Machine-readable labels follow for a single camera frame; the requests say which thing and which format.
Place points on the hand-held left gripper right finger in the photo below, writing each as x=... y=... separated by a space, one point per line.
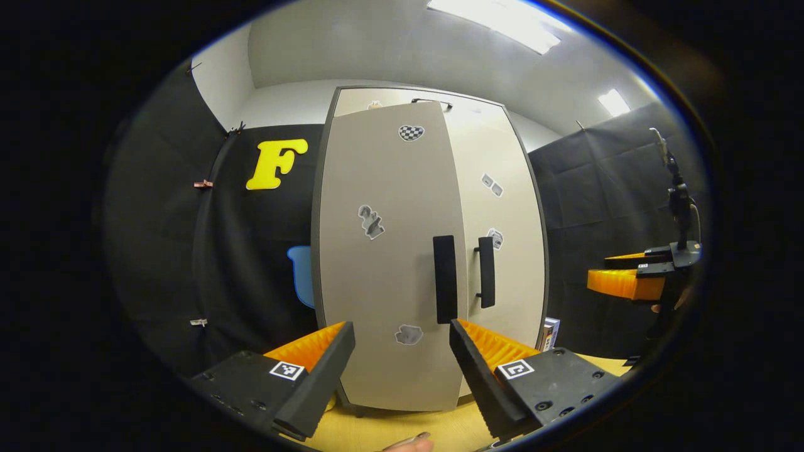
x=483 y=389

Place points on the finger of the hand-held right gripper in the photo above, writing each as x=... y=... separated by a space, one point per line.
x=628 y=262
x=653 y=271

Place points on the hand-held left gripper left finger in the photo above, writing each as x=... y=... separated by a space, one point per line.
x=320 y=389

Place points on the white cabinet door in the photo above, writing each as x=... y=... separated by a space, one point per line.
x=377 y=282
x=515 y=289

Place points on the white cabinet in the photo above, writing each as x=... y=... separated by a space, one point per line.
x=316 y=270

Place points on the grey cabinet drawer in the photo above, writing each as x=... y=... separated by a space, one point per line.
x=352 y=102

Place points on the black backdrop cloth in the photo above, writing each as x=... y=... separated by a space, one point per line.
x=597 y=201
x=239 y=251

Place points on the small printed box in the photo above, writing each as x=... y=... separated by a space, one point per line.
x=550 y=334

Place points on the small ceiling light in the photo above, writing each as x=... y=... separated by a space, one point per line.
x=613 y=102

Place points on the red cloth clip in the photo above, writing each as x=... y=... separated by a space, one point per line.
x=203 y=184

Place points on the large ceiling light panel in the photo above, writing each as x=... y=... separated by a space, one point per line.
x=502 y=25

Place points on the black cloth clip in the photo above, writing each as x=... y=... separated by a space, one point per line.
x=235 y=129

